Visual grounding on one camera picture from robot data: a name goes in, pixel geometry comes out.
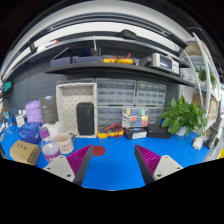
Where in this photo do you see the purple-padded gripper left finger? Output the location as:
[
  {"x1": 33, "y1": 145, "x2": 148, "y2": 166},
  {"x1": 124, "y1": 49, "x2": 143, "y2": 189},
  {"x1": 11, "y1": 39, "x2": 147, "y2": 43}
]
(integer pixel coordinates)
[{"x1": 44, "y1": 145, "x2": 93, "y2": 186}]

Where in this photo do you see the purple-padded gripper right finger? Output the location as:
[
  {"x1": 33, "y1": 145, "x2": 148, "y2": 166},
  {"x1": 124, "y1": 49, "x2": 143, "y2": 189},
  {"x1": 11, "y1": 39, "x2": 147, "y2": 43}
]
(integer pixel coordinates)
[{"x1": 134, "y1": 145, "x2": 182, "y2": 184}]

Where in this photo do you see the beige ribbed mug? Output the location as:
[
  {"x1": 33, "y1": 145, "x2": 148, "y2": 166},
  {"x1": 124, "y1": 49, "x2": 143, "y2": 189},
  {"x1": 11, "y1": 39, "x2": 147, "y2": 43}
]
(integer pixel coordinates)
[{"x1": 55, "y1": 133, "x2": 75, "y2": 154}]

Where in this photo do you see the red round coaster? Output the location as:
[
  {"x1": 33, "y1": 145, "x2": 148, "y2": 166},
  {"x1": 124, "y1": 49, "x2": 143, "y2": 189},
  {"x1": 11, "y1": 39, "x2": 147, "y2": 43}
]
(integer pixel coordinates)
[{"x1": 93, "y1": 146, "x2": 106, "y2": 156}]

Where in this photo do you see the clear bottle with purple cap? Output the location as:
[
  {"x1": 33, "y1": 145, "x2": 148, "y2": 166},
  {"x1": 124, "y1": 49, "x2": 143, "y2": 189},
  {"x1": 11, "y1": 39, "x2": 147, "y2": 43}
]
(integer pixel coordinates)
[{"x1": 39, "y1": 127, "x2": 60, "y2": 162}]

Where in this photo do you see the flat black device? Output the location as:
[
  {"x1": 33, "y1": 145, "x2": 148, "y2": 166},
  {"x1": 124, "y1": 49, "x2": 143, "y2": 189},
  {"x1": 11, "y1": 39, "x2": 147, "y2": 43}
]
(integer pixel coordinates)
[{"x1": 147, "y1": 124, "x2": 171, "y2": 139}]

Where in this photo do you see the small black box with label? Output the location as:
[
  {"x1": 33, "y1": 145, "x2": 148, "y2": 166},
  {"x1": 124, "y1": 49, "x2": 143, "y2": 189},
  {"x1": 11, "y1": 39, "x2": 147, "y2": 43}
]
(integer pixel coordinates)
[{"x1": 124, "y1": 127, "x2": 147, "y2": 140}]

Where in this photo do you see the yellow multimeter with red leads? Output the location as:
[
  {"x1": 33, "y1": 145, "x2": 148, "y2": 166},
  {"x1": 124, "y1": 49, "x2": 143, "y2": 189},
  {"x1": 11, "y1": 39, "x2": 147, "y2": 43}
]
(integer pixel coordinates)
[{"x1": 97, "y1": 123, "x2": 124, "y2": 139}]

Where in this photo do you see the small white adapter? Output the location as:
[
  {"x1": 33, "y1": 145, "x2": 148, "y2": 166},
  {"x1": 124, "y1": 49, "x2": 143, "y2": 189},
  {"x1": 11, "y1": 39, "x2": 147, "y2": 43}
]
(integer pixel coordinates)
[{"x1": 192, "y1": 137, "x2": 203, "y2": 150}]

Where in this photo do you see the clear box of coloured parts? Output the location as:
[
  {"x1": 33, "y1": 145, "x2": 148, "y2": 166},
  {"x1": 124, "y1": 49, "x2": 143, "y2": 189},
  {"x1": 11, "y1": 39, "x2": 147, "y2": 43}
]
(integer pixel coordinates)
[{"x1": 122, "y1": 108, "x2": 148, "y2": 128}]

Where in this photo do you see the brown cardboard box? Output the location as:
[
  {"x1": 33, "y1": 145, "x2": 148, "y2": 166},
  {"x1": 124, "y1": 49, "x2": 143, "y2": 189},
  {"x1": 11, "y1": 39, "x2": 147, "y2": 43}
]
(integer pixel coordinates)
[{"x1": 10, "y1": 140, "x2": 41, "y2": 165}]

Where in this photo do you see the black rectangular speaker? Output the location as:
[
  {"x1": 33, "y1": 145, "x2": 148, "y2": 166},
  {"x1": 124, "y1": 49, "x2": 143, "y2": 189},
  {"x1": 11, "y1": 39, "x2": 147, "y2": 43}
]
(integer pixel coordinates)
[{"x1": 77, "y1": 102, "x2": 94, "y2": 135}]

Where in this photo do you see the blue tissue pack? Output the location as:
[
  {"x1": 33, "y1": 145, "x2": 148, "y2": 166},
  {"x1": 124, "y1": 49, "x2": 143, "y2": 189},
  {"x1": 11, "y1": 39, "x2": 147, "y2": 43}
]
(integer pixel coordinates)
[{"x1": 18, "y1": 122, "x2": 41, "y2": 144}]

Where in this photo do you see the dark grey booklet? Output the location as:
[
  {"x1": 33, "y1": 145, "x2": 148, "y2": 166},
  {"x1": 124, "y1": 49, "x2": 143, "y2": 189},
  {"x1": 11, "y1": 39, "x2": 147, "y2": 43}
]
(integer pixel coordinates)
[{"x1": 40, "y1": 96, "x2": 58, "y2": 124}]

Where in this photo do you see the green potted plant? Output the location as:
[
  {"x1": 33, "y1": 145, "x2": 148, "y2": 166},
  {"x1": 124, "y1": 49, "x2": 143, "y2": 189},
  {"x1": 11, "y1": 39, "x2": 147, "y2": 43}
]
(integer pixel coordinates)
[{"x1": 160, "y1": 96, "x2": 208, "y2": 136}]

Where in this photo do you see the purple plastic bag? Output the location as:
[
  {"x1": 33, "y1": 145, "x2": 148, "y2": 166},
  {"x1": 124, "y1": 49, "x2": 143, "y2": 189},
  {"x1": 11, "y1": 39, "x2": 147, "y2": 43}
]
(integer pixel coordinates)
[{"x1": 25, "y1": 100, "x2": 42, "y2": 122}]

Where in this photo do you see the white pegboard tray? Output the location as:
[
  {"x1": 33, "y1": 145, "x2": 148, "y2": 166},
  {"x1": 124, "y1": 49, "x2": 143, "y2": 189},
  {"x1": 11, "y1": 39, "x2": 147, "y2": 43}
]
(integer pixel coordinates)
[{"x1": 56, "y1": 82, "x2": 97, "y2": 138}]

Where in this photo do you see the grey drawer organiser cabinet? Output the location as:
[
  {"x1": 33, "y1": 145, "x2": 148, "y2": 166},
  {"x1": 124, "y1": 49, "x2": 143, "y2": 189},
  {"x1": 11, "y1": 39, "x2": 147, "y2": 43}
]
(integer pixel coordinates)
[{"x1": 96, "y1": 78, "x2": 166, "y2": 127}]

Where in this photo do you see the white metal rack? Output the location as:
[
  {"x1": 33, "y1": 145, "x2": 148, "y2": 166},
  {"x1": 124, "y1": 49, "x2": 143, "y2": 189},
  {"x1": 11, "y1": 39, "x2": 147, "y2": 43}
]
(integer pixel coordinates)
[{"x1": 181, "y1": 33, "x2": 220, "y2": 131}]

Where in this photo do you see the dark upper shelf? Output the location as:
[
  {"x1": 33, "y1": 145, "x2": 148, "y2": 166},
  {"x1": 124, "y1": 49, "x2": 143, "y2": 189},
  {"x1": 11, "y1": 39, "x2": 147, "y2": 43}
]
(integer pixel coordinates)
[{"x1": 45, "y1": 62, "x2": 193, "y2": 87}]

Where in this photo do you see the dark blue box on shelf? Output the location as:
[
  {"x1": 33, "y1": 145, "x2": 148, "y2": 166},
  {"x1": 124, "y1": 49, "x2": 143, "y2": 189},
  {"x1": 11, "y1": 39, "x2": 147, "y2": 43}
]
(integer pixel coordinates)
[{"x1": 50, "y1": 56, "x2": 103, "y2": 68}]

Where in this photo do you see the yellow tool on shelf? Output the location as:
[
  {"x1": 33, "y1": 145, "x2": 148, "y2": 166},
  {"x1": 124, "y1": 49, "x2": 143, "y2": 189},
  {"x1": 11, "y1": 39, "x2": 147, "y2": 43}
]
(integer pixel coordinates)
[{"x1": 103, "y1": 57, "x2": 134, "y2": 64}]

